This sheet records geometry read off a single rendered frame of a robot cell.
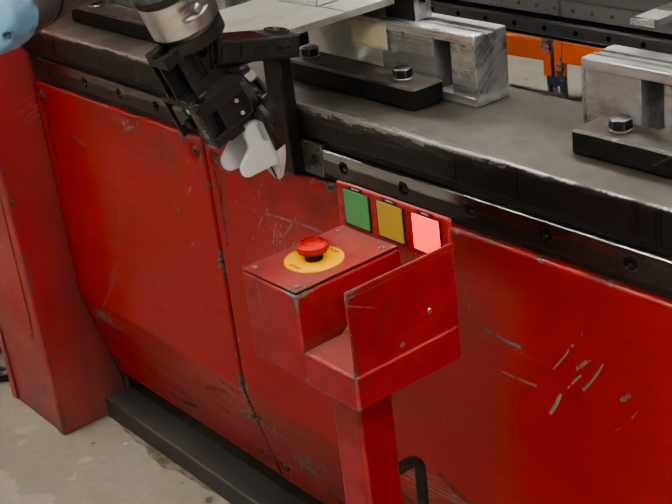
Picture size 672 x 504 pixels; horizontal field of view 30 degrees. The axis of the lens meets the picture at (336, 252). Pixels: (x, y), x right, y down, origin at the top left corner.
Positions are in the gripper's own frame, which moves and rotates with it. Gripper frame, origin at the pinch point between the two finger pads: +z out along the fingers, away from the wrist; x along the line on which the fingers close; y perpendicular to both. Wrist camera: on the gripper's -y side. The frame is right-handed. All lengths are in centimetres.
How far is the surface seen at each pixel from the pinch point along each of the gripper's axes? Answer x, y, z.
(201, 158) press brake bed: -53, -14, 24
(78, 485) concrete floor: -93, 27, 87
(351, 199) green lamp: -2.2, -7.6, 12.0
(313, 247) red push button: 1.3, 1.6, 10.9
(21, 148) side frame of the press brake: -112, -6, 31
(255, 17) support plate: -27.3, -20.0, -2.3
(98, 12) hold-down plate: -91, -26, 10
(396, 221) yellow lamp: 6.0, -7.3, 12.8
